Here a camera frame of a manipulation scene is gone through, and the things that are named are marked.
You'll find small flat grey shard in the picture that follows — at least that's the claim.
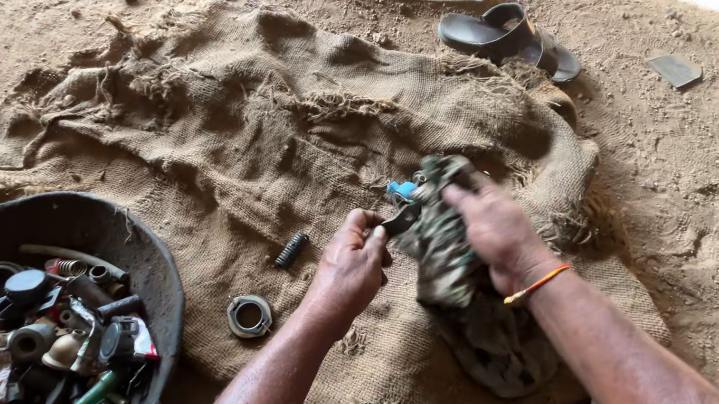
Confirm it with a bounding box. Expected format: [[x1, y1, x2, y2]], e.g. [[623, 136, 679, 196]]
[[644, 47, 707, 94]]

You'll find black round knob cap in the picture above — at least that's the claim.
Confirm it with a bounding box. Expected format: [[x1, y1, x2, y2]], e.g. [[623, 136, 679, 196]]
[[1, 266, 54, 311]]

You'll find black coil spring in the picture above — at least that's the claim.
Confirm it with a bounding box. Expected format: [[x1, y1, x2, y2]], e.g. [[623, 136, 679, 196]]
[[269, 229, 314, 271]]

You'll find person's left hand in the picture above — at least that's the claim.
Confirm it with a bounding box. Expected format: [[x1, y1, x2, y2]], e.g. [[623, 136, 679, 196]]
[[289, 204, 403, 331]]

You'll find person's right hand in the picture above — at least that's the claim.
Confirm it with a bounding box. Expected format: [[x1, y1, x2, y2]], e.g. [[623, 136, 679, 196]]
[[439, 162, 566, 305]]

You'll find orange thread bracelet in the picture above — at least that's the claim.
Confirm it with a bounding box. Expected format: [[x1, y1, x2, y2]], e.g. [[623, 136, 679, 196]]
[[498, 263, 577, 307]]

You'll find blue plastic fitting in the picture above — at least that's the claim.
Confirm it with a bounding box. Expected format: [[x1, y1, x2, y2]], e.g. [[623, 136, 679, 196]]
[[385, 177, 419, 203]]

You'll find beige rubber hose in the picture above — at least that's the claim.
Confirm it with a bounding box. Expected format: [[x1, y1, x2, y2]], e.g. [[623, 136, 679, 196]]
[[17, 228, 131, 298]]

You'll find brown burlap sack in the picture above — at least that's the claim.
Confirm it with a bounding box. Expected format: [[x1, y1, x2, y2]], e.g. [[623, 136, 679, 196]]
[[0, 0, 682, 404]]

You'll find black sandal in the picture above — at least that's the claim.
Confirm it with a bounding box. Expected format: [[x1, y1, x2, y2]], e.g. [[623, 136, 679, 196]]
[[434, 0, 585, 103]]

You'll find round metal ring cap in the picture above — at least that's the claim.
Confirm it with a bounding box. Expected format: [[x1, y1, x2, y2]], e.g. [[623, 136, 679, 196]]
[[224, 290, 278, 343]]

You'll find green plastic tube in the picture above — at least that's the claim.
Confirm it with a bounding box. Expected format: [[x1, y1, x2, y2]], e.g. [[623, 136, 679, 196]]
[[61, 369, 124, 404]]

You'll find camouflage cloth rag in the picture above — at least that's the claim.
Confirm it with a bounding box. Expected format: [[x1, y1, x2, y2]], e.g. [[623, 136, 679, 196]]
[[381, 139, 572, 404]]

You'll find dark metal lever part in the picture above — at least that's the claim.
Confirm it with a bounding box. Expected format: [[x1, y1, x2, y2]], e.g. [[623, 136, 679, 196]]
[[378, 202, 427, 240]]

